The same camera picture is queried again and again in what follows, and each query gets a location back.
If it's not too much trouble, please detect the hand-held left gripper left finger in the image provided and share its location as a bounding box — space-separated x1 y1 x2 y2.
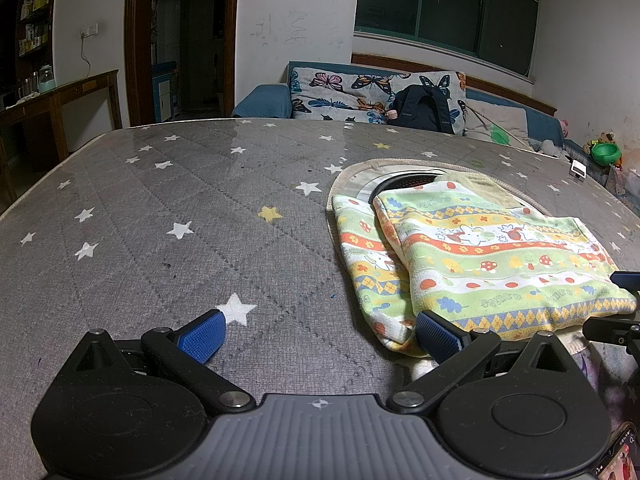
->
69 309 257 414

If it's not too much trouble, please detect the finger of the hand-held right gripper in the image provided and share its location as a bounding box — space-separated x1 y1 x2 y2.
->
582 316 640 358
610 271 640 292

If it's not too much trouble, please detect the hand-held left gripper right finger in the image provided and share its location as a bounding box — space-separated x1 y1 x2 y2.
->
386 311 587 414

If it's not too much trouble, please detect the colourful cartoon print garment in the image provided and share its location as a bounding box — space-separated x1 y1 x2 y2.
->
331 178 638 358

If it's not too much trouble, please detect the white purple patterned cloth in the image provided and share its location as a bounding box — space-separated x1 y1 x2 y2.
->
560 332 640 431

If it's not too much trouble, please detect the grey star pattern mattress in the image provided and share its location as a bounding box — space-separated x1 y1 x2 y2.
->
0 117 640 480

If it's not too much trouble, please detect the smartphone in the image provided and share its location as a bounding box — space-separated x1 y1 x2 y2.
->
594 421 640 480

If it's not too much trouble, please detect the green plastic bowl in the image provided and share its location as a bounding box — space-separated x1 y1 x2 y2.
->
590 142 621 165

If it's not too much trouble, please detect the plush toy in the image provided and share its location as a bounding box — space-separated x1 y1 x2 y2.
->
583 131 624 170

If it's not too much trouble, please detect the cream cloth with beige trim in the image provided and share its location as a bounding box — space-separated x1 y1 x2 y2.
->
326 157 551 281

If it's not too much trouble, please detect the beige pillow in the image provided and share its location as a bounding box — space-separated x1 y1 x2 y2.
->
465 100 532 149

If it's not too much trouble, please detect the black backpack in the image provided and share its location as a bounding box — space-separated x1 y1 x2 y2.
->
388 84 457 135

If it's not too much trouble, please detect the blue sofa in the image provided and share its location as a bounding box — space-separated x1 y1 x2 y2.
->
231 60 596 157

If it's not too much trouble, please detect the butterfly print pillow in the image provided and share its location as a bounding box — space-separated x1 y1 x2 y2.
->
288 65 468 131

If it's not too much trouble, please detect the wooden desk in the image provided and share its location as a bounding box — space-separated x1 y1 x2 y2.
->
0 70 124 206

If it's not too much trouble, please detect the dark window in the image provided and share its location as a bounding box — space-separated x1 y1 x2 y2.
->
354 0 543 79

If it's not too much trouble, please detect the wooden shelf with bottles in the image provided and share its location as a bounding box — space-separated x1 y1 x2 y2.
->
0 0 57 106

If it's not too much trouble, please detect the wooden door frame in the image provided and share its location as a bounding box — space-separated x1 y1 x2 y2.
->
124 0 242 128

